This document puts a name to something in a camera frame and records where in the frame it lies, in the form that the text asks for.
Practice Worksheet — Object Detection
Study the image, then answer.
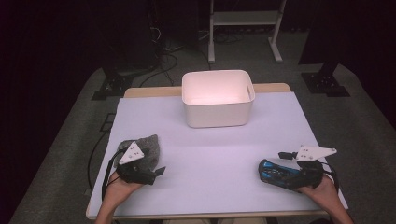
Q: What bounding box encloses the black equipment cabinet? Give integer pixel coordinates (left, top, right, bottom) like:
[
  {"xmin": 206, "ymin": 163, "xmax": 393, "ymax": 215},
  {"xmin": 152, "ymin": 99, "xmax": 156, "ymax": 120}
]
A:
[{"xmin": 101, "ymin": 0, "xmax": 161, "ymax": 74}]

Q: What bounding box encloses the grey cloth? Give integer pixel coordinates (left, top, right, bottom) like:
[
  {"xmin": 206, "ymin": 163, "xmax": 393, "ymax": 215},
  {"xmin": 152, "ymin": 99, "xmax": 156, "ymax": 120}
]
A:
[{"xmin": 113, "ymin": 133, "xmax": 161, "ymax": 171}]

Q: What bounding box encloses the right hand-held gripper cable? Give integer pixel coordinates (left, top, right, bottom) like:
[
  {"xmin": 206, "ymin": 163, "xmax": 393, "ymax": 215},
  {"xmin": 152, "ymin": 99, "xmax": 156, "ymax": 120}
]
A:
[{"xmin": 321, "ymin": 161, "xmax": 341, "ymax": 191}]

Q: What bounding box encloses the person's left hand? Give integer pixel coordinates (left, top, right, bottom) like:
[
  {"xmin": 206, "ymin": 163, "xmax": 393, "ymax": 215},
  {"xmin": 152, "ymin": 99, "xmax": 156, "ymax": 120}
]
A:
[{"xmin": 103, "ymin": 171, "xmax": 145, "ymax": 203}]

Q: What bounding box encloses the thin black floor cable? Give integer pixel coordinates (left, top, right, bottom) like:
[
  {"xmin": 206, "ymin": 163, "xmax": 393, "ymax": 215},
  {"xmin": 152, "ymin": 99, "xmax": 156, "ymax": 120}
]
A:
[{"xmin": 87, "ymin": 130, "xmax": 110, "ymax": 191}]

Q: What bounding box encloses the left hand-held gripper cable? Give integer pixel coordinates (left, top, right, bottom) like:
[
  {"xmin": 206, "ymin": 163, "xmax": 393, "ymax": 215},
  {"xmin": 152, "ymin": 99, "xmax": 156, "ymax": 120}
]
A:
[{"xmin": 101, "ymin": 148, "xmax": 126, "ymax": 201}]

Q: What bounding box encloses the white storage box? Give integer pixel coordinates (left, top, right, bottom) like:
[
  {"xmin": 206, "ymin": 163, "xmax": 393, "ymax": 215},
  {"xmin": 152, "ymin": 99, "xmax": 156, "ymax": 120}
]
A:
[{"xmin": 181, "ymin": 69, "xmax": 256, "ymax": 129}]

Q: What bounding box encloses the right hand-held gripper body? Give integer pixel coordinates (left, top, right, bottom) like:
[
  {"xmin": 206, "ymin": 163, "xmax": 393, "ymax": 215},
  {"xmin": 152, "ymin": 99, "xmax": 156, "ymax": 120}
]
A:
[{"xmin": 295, "ymin": 145, "xmax": 338, "ymax": 189}]

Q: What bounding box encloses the black floor cable bundle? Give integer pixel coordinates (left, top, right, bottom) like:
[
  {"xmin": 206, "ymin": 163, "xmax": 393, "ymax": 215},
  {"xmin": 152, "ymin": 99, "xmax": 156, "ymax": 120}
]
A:
[{"xmin": 138, "ymin": 24, "xmax": 180, "ymax": 89}]

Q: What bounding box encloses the white table mat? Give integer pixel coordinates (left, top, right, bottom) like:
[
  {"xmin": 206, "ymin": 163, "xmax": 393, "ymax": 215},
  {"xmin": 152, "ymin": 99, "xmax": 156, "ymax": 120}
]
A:
[{"xmin": 88, "ymin": 91, "xmax": 349, "ymax": 217}]

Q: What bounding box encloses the black stand base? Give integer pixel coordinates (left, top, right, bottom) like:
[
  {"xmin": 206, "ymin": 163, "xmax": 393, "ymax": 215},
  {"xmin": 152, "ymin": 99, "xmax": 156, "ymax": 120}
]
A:
[
  {"xmin": 91, "ymin": 73, "xmax": 135, "ymax": 102},
  {"xmin": 300, "ymin": 62, "xmax": 351, "ymax": 98}
]

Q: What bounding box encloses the hand-held gripper cable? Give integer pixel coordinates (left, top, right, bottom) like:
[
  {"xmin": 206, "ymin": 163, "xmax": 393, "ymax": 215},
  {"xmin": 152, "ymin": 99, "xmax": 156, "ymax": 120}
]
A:
[
  {"xmin": 101, "ymin": 148, "xmax": 126, "ymax": 201},
  {"xmin": 321, "ymin": 161, "xmax": 341, "ymax": 191}
]

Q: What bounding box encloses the white metal stand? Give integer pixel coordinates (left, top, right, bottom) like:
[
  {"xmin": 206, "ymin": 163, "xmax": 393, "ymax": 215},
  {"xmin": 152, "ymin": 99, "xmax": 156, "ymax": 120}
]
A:
[{"xmin": 207, "ymin": 0, "xmax": 288, "ymax": 64}]

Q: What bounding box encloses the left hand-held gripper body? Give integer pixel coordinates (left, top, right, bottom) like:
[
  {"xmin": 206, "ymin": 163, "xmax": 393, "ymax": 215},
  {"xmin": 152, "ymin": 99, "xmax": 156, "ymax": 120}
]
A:
[{"xmin": 116, "ymin": 141, "xmax": 157, "ymax": 186}]

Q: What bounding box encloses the person's right hand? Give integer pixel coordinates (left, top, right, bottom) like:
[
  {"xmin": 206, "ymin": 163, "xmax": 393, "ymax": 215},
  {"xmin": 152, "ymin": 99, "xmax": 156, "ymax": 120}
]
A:
[{"xmin": 294, "ymin": 175, "xmax": 339, "ymax": 205}]

